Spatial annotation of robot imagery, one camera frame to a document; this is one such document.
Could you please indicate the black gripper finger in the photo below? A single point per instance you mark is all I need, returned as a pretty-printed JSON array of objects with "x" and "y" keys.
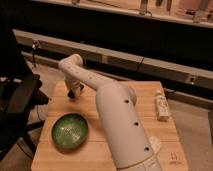
[{"x": 71, "y": 95}]

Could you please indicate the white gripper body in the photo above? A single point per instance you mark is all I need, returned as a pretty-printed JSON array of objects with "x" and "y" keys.
[{"x": 75, "y": 86}]

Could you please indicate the green glass bowl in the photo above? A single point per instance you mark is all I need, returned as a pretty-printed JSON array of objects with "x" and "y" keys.
[{"x": 69, "y": 131}]

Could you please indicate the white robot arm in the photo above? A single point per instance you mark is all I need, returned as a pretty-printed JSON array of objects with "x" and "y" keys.
[{"x": 127, "y": 140}]

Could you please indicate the white crumpled cloth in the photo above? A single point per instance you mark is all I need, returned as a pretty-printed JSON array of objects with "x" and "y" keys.
[{"x": 155, "y": 144}]

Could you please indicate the wooden table board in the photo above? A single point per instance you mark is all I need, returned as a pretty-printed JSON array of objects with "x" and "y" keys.
[{"x": 94, "y": 154}]

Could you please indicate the black chair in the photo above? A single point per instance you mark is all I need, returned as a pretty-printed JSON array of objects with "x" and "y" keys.
[{"x": 19, "y": 92}]

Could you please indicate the metal wall rail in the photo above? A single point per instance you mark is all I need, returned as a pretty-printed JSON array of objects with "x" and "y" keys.
[{"x": 56, "y": 48}]

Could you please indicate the white rectangular box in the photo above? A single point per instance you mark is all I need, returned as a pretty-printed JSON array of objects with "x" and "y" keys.
[{"x": 162, "y": 107}]

